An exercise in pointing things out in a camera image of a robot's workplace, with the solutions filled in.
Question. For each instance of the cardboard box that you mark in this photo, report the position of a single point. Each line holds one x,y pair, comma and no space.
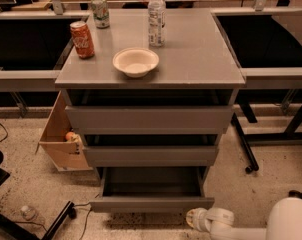
65,155

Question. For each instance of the black floor stand leg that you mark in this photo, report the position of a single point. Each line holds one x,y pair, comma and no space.
14,229

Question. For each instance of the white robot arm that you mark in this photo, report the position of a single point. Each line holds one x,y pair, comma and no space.
284,223

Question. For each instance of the grey middle drawer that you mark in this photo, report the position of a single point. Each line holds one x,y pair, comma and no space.
150,150

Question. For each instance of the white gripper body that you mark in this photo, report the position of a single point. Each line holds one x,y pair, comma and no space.
202,216

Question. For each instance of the black caster wheel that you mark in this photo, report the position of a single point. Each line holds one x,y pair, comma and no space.
294,193

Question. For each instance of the green white soda can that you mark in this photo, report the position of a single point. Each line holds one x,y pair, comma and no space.
100,13

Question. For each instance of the grey top drawer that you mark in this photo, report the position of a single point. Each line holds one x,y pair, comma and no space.
149,119

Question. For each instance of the plastic bottle on floor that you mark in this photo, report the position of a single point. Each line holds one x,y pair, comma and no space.
29,213

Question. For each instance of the orange soda can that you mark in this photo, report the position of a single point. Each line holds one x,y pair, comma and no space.
82,39

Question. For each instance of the orange fruit in box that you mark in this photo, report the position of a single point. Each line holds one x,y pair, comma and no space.
69,136

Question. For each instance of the grey drawer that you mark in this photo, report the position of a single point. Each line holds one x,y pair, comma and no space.
152,190
149,119
150,150

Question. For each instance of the grey drawer cabinet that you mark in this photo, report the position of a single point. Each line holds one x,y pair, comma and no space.
195,65

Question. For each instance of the clear plastic water bottle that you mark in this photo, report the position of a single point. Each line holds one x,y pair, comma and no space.
156,22

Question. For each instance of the black table leg with caster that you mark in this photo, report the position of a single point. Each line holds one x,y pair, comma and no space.
253,165

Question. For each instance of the grey bottom drawer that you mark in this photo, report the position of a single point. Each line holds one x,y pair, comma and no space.
152,190

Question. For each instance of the white paper bowl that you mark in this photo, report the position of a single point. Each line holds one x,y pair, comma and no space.
135,62

